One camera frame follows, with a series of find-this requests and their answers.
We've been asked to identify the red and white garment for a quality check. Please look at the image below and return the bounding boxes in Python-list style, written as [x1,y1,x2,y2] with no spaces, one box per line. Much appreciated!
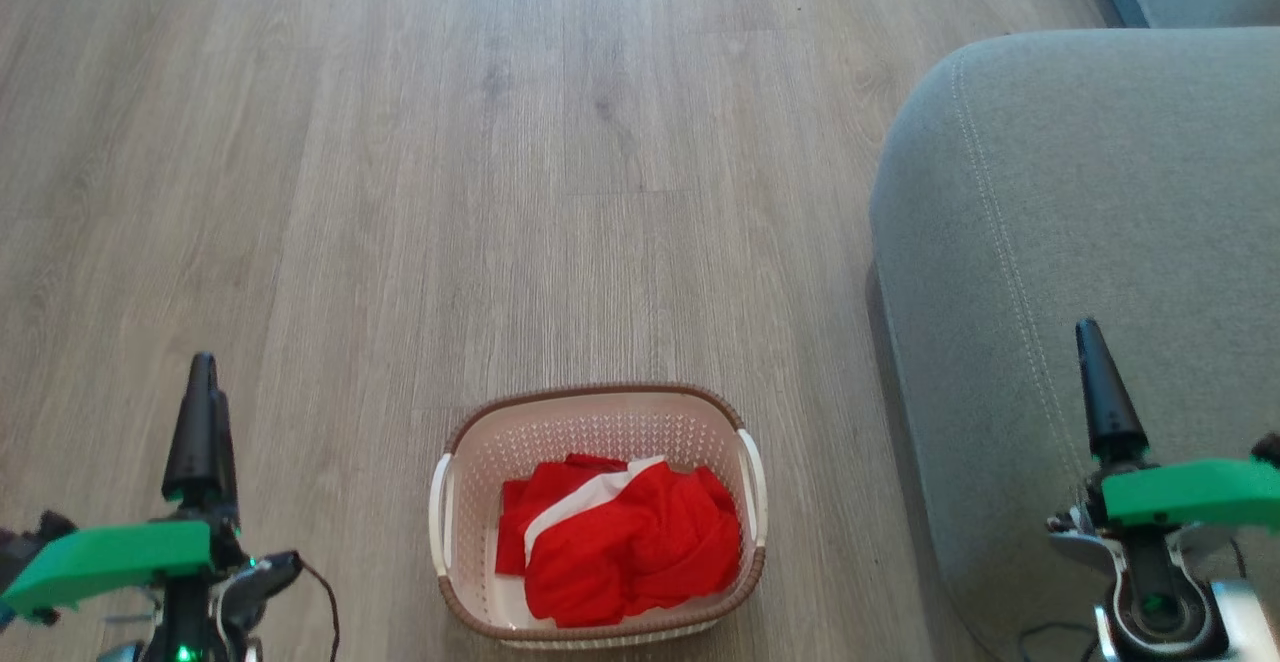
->
[495,454,743,629]

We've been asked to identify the thin black cable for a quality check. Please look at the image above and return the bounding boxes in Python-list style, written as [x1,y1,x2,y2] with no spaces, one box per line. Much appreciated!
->
[296,557,342,662]

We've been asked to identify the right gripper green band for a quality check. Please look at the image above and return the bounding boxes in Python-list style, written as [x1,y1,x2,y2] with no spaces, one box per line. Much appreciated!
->
[1048,318,1280,588]

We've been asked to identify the cream laundry basket brown rim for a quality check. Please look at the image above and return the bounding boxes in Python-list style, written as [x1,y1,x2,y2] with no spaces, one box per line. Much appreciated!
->
[429,383,769,651]

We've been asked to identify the grey fabric sofa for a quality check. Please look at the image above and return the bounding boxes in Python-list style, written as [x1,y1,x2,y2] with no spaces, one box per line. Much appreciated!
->
[868,27,1280,662]

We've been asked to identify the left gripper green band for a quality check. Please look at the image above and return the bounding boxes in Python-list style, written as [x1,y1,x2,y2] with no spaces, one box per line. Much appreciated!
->
[0,353,301,648]

